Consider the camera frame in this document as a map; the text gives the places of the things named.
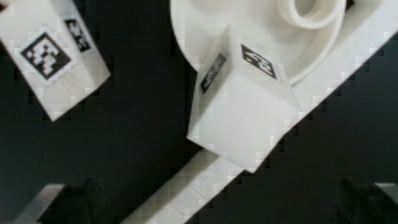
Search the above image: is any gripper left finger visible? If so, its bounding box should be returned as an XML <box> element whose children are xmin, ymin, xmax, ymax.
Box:
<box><xmin>11</xmin><ymin>179</ymin><xmax>105</xmax><ymax>224</ymax></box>

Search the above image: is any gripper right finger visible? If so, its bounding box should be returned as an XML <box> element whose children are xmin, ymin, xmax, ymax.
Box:
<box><xmin>336</xmin><ymin>179</ymin><xmax>398</xmax><ymax>224</ymax></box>

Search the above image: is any white stool leg front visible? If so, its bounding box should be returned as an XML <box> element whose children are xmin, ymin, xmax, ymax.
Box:
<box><xmin>0</xmin><ymin>0</ymin><xmax>111</xmax><ymax>121</ymax></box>

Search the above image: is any white round stool seat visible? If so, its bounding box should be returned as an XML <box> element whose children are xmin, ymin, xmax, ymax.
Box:
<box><xmin>169</xmin><ymin>0</ymin><xmax>347</xmax><ymax>84</ymax></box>

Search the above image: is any white stool leg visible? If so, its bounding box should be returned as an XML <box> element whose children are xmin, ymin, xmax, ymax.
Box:
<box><xmin>189</xmin><ymin>28</ymin><xmax>301</xmax><ymax>171</ymax></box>
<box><xmin>0</xmin><ymin>0</ymin><xmax>111</xmax><ymax>121</ymax></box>

